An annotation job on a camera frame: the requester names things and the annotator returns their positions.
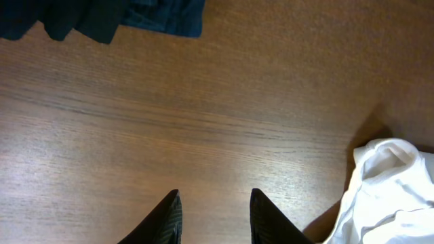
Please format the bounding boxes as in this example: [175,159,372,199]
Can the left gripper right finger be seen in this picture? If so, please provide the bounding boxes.
[250,188,313,244]

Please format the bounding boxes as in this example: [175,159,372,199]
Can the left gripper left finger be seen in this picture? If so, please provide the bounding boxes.
[119,189,182,244]

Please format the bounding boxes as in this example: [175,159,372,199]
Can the white t-shirt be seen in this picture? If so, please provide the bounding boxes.
[325,138,433,244]

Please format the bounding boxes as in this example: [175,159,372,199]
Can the dark folded clothes stack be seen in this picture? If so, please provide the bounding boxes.
[1,0,205,44]

